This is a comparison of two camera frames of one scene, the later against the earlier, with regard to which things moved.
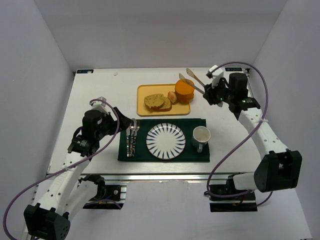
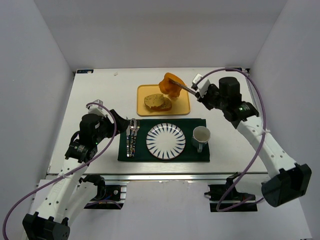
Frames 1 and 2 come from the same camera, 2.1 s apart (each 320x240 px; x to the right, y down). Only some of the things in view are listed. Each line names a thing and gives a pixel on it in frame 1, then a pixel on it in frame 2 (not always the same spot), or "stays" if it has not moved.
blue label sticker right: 233,69 stays
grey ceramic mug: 201,135 stays
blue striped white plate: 165,141 stays
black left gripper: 115,121 stays
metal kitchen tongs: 190,72 to 183,87
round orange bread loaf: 184,92 to 167,86
